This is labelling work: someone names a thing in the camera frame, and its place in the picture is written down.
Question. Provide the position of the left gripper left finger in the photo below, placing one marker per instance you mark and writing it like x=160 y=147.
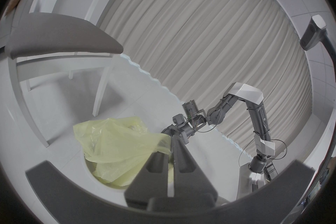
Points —
x=152 y=181

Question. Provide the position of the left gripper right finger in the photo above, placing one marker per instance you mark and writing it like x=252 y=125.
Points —
x=189 y=181

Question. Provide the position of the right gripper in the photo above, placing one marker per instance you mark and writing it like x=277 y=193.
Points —
x=187 y=129

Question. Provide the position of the yellow plastic bag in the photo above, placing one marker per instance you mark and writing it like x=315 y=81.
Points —
x=118 y=144

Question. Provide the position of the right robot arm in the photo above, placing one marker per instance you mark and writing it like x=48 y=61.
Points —
x=258 y=118

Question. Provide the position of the white trash bin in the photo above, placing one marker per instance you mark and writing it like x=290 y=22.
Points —
x=89 y=169

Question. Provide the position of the white chair grey seat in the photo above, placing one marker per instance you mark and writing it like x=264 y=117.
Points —
x=65 y=34

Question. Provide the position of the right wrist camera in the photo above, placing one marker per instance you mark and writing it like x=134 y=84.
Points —
x=178 y=120

